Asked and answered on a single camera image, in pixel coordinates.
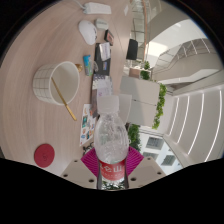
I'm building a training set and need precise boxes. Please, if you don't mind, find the white paper slip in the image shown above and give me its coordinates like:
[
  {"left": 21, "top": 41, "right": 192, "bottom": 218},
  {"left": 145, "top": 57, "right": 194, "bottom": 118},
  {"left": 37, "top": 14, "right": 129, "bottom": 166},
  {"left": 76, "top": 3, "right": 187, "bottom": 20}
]
[{"left": 99, "top": 41, "right": 112, "bottom": 62}]

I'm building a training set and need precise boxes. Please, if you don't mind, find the small black card case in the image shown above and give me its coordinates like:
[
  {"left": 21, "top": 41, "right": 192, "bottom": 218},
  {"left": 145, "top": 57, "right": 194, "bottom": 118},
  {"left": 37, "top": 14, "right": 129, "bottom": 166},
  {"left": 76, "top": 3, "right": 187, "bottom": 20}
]
[{"left": 103, "top": 28, "right": 115, "bottom": 47}]

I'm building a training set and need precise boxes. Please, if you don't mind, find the black monitor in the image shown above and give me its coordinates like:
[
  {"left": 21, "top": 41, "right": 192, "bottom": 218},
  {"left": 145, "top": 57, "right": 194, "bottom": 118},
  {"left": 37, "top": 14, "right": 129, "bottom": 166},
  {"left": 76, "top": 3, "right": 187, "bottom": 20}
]
[{"left": 125, "top": 38, "right": 139, "bottom": 62}]

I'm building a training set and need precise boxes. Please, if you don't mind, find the small green potted plant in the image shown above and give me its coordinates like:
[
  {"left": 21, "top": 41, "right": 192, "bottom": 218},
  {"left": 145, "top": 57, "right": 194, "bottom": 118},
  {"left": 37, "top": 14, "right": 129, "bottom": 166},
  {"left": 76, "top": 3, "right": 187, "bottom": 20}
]
[{"left": 139, "top": 60, "right": 152, "bottom": 81}]

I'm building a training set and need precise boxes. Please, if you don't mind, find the black notebook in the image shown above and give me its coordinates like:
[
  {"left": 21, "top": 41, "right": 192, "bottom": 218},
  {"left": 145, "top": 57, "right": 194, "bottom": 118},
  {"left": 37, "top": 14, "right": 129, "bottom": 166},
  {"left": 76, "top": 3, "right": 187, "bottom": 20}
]
[{"left": 93, "top": 42, "right": 112, "bottom": 76}]

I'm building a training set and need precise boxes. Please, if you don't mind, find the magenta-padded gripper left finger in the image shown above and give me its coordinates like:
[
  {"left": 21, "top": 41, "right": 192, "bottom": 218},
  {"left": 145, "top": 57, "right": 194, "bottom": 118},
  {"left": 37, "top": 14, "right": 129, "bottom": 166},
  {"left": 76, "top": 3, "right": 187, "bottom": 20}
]
[{"left": 60, "top": 147, "right": 101, "bottom": 190}]

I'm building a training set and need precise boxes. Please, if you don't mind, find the blue printed card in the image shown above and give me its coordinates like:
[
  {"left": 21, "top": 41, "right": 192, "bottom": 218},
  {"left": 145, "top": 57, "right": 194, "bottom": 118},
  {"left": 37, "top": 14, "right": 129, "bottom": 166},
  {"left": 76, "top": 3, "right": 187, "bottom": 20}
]
[{"left": 82, "top": 54, "right": 95, "bottom": 77}]

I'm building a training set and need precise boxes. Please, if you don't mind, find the white computer mouse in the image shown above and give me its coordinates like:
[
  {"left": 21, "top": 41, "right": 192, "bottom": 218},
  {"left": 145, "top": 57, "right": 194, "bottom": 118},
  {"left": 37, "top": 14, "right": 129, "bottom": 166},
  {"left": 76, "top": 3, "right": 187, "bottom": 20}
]
[{"left": 77, "top": 19, "right": 99, "bottom": 46}]

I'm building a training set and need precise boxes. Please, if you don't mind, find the white power strip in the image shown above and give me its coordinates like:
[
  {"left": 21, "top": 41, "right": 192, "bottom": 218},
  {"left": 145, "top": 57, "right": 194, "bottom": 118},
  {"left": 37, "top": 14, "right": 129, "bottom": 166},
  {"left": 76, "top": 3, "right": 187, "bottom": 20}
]
[{"left": 82, "top": 1, "right": 113, "bottom": 16}]

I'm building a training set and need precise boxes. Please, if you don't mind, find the flat round red coaster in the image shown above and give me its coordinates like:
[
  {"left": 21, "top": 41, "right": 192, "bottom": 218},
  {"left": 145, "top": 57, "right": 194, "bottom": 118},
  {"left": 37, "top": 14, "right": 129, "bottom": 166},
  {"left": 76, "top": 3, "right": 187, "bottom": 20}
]
[{"left": 33, "top": 143, "right": 56, "bottom": 169}]

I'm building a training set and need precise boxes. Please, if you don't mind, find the hanging green vine plant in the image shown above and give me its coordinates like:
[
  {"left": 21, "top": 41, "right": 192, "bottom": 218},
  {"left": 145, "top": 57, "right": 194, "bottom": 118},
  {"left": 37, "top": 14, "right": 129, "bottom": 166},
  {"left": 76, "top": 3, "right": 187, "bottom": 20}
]
[{"left": 151, "top": 82, "right": 168, "bottom": 131}]

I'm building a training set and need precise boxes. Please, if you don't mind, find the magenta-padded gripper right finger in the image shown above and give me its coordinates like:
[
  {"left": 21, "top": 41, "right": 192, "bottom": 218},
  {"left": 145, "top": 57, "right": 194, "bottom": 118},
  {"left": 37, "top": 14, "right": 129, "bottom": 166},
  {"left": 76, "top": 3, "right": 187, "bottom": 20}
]
[{"left": 124, "top": 145, "right": 167, "bottom": 190}]

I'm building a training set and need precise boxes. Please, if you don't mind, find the green leafy bush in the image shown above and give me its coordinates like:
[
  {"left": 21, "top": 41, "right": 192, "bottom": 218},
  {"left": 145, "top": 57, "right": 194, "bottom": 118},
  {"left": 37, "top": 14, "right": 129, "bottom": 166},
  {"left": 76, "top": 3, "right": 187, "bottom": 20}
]
[{"left": 127, "top": 123, "right": 142, "bottom": 152}]

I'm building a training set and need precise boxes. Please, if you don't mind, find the white grid-patterned mug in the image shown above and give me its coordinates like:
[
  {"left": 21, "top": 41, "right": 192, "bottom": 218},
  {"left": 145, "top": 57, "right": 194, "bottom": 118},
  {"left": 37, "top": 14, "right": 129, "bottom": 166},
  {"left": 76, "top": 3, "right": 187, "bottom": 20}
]
[{"left": 32, "top": 60, "right": 82, "bottom": 107}]

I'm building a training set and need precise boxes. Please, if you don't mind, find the pale printed paper stack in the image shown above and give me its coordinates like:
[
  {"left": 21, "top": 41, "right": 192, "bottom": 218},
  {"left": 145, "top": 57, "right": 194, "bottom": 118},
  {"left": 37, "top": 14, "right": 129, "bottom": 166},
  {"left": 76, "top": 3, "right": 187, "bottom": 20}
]
[{"left": 90, "top": 73, "right": 115, "bottom": 105}]

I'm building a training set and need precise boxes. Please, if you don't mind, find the clear red-labelled water bottle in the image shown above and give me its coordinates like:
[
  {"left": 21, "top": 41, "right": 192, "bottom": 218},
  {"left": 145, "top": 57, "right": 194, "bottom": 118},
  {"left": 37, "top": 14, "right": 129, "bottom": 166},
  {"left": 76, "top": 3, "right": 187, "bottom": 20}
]
[{"left": 93, "top": 95, "right": 131, "bottom": 191}]

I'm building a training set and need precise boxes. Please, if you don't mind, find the small white box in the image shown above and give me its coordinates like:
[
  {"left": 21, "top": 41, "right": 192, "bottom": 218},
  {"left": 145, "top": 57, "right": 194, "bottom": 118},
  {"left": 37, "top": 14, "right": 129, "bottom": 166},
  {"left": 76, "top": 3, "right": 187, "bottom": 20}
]
[{"left": 94, "top": 17, "right": 110, "bottom": 31}]

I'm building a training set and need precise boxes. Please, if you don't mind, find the colourful sticker sheet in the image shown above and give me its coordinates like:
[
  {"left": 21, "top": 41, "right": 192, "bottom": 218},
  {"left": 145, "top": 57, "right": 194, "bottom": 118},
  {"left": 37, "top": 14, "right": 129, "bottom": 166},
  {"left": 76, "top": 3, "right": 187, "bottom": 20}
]
[{"left": 78, "top": 103, "right": 98, "bottom": 147}]

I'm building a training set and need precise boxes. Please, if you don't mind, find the white power cable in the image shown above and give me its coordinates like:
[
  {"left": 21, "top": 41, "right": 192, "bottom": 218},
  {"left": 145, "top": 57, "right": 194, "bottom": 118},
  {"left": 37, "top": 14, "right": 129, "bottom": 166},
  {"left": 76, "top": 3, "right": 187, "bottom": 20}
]
[{"left": 71, "top": 0, "right": 87, "bottom": 10}]

